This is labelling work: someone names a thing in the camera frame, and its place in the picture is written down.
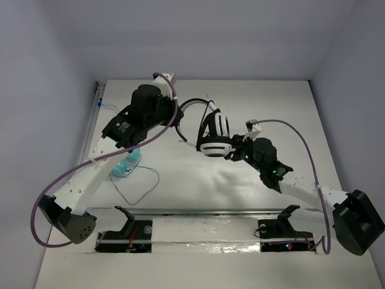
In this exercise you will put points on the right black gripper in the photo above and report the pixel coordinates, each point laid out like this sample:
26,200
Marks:
237,143

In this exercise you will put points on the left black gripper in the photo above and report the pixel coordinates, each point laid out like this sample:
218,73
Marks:
169,111

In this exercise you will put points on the black white headphones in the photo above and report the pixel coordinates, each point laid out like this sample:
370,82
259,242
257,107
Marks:
213,138

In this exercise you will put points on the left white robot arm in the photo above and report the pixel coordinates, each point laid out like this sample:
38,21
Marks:
64,202

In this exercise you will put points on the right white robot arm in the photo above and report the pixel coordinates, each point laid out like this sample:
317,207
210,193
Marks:
349,218

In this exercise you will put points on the teal cat-ear headphones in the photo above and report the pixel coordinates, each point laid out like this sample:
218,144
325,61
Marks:
127,164

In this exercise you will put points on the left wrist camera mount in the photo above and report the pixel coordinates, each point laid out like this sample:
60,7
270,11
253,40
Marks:
165,82

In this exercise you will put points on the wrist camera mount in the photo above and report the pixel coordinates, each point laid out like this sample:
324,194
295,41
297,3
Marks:
165,82
253,130

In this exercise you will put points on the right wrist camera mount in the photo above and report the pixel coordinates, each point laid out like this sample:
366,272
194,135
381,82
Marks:
253,130

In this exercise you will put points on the aluminium rail frame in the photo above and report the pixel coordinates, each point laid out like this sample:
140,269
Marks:
174,177

